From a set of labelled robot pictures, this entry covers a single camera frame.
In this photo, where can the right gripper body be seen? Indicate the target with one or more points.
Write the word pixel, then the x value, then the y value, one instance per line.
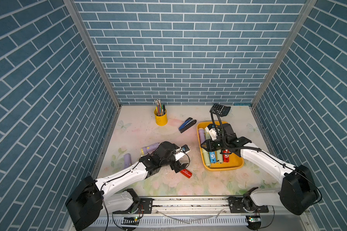
pixel 218 144

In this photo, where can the yellow pen cup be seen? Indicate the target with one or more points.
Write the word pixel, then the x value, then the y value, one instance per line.
pixel 161 120

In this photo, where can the yellow plastic tray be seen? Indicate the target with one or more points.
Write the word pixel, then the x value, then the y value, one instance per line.
pixel 235 162

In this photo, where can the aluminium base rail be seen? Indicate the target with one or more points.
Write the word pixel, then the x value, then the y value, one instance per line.
pixel 126 211

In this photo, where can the small red flashlight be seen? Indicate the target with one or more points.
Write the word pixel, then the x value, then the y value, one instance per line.
pixel 186 173

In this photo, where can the blue white flashlight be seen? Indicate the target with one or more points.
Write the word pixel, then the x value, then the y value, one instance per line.
pixel 212 157

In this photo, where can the pens in cup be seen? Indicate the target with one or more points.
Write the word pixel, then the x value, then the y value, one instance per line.
pixel 160 108

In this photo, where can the red flashlight white rim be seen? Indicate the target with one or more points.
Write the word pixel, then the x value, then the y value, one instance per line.
pixel 226 153

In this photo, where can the green flashlight yellow button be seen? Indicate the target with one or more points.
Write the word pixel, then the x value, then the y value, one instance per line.
pixel 207 134

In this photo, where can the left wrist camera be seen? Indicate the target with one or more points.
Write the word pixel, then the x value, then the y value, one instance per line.
pixel 181 152

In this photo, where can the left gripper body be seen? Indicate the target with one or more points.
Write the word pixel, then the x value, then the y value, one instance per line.
pixel 170 160

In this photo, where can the blue black stapler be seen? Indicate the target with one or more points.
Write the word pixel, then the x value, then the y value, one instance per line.
pixel 187 124

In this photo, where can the black calculator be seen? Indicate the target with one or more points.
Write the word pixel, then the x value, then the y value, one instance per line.
pixel 221 110

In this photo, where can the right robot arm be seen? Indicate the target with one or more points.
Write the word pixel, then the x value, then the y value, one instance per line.
pixel 297 191

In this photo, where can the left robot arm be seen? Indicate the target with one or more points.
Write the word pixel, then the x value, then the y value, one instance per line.
pixel 112 184

